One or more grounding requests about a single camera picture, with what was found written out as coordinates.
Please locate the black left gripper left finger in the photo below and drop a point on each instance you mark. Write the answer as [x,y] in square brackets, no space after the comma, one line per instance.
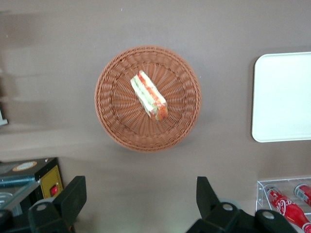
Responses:
[70,199]

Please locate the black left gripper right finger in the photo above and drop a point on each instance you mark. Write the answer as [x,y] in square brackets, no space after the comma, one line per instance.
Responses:
[206,199]

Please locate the triangle sandwich with tomato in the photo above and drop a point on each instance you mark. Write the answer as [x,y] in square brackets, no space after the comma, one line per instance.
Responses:
[149,95]

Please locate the round brown wicker basket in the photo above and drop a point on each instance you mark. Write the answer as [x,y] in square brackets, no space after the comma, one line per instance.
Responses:
[116,106]

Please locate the cream rectangular plastic tray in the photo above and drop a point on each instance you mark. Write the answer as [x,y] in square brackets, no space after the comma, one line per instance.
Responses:
[281,97]

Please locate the black food warmer machine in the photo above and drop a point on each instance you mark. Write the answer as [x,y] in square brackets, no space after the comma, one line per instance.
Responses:
[49,180]

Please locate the clear acrylic bottle rack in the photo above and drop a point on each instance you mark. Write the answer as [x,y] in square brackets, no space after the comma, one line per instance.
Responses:
[261,194]

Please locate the red cola bottle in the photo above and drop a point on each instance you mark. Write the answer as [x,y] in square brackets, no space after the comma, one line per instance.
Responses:
[305,194]
[289,210]

